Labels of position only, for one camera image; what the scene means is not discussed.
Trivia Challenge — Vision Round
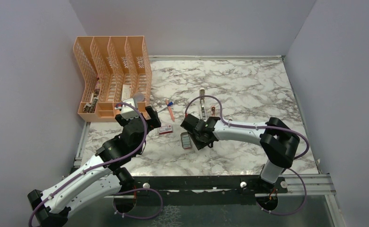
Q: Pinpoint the grey staple tray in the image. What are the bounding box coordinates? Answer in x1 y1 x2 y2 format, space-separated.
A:
180 132 192 149

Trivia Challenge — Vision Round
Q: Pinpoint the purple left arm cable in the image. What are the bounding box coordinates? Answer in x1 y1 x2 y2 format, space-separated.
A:
27 102 163 227

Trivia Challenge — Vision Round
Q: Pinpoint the white stapler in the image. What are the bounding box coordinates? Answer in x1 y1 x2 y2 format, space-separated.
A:
199 88 206 120

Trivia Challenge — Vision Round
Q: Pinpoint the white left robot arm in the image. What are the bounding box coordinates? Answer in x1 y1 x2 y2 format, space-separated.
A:
27 98 161 227

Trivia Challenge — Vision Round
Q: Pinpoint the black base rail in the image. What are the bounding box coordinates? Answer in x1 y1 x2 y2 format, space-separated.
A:
69 167 288 208

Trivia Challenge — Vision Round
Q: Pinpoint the clear tape roll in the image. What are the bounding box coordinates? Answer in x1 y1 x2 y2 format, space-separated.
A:
133 92 145 102

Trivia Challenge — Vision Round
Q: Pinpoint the orange plastic file organizer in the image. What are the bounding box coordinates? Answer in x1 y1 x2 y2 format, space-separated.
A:
73 36 152 122

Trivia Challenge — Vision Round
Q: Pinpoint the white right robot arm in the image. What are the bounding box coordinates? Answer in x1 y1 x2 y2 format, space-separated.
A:
180 114 300 192

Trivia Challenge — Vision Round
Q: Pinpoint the white card in organizer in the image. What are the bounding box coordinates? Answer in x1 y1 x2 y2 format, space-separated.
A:
121 84 132 101

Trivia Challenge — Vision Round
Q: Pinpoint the red staple box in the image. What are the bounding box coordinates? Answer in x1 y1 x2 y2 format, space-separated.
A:
158 124 173 135

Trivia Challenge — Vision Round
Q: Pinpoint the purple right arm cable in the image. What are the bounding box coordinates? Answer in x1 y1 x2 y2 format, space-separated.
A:
184 95 310 217

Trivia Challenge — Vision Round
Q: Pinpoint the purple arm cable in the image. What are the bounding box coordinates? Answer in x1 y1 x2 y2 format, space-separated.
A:
184 95 310 217
27 102 163 227

